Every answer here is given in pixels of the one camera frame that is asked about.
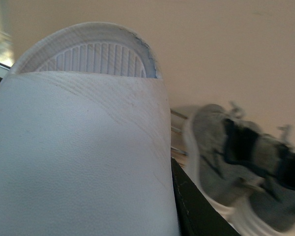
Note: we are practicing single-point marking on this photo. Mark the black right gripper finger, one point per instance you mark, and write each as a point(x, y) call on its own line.
point(195, 214)

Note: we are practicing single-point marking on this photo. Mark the grey knit sneaker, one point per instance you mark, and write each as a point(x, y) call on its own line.
point(283, 216)
point(231, 161)

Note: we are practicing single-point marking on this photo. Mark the light blue slide sandal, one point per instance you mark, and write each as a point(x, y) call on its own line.
point(85, 138)

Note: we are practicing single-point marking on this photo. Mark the black metal shoe rack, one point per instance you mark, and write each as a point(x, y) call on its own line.
point(177, 145)

